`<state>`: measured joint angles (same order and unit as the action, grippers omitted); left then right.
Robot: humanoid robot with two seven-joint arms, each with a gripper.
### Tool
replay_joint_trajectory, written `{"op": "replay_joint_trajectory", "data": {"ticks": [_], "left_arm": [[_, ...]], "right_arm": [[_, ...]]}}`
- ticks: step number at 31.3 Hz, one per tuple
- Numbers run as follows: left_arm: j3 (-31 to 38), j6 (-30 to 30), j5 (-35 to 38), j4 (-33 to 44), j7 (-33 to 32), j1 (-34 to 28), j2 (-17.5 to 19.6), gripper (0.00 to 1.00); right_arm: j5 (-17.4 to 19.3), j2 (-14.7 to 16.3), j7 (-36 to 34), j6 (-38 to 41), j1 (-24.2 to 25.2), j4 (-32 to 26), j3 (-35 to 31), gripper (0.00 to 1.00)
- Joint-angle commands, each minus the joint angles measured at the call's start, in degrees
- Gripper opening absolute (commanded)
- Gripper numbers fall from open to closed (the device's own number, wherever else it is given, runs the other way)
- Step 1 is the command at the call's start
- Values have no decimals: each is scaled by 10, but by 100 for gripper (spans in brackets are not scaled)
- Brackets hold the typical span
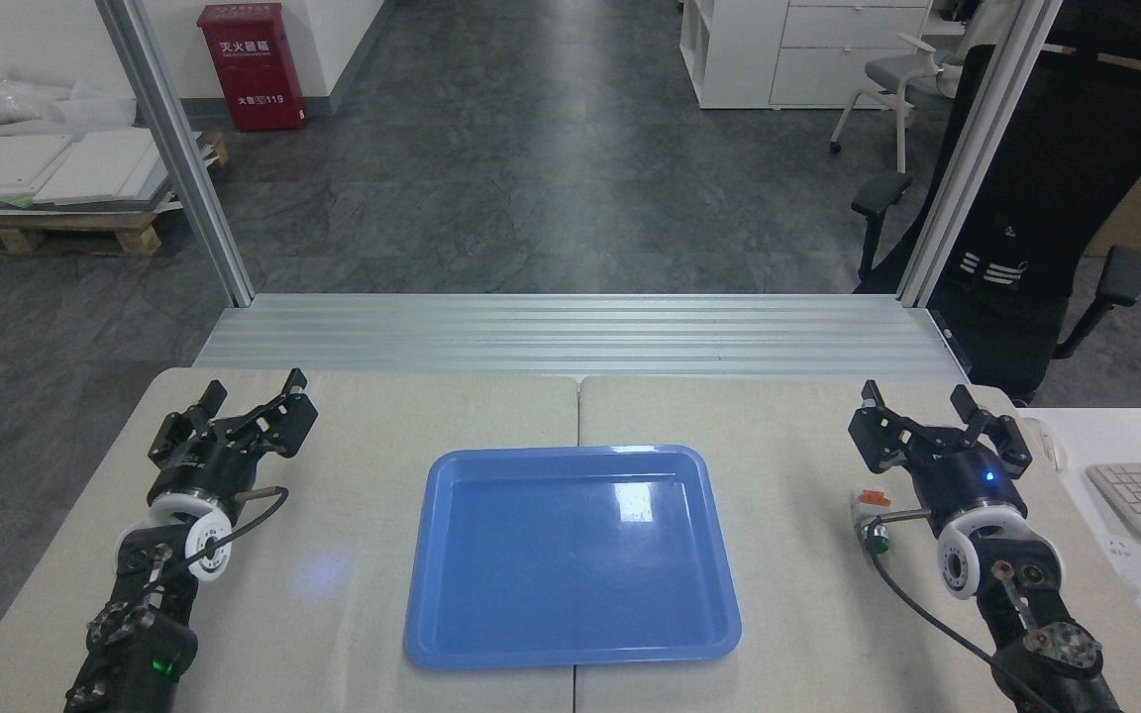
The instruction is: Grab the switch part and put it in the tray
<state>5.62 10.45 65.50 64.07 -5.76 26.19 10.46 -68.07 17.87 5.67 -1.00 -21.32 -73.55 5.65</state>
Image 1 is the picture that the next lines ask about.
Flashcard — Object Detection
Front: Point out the black office chair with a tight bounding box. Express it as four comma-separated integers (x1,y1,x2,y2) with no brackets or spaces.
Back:
849,0,1141,408

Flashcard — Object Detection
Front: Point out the white grey office chair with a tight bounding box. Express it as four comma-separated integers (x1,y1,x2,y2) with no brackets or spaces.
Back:
828,30,974,175

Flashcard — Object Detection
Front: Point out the white orange switch part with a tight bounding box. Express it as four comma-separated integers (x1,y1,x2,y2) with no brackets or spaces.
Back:
849,487,894,557

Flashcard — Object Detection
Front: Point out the white computer mouse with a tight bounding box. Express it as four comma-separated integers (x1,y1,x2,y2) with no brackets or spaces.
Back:
1021,416,1068,474

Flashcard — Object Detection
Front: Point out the wooden pallet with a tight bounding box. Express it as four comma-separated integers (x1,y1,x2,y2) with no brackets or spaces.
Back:
0,129,231,259

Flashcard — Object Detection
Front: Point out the white drawer cabinet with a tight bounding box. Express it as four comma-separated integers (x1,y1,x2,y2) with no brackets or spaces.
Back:
678,0,934,111

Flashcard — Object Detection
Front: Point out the red fire extinguisher box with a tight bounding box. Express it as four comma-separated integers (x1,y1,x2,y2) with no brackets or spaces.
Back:
197,2,309,134

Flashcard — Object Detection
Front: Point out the stack of white boards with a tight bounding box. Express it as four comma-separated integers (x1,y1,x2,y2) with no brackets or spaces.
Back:
0,125,177,211

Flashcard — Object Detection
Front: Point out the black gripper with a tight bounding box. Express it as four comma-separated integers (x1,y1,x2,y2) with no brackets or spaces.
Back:
147,368,320,514
847,379,1035,537

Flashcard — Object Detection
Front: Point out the blue plastic tray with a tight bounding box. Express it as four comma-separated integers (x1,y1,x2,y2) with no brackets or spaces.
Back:
403,445,742,670

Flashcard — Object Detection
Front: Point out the silver aluminium post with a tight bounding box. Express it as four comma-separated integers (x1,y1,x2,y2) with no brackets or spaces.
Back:
95,0,256,309
896,0,1066,309

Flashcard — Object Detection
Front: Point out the silver aluminium rail deck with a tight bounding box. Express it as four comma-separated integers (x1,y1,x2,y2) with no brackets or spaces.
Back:
192,292,974,386

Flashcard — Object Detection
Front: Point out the clear plastic wrapping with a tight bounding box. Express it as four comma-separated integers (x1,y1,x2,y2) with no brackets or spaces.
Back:
0,59,138,132

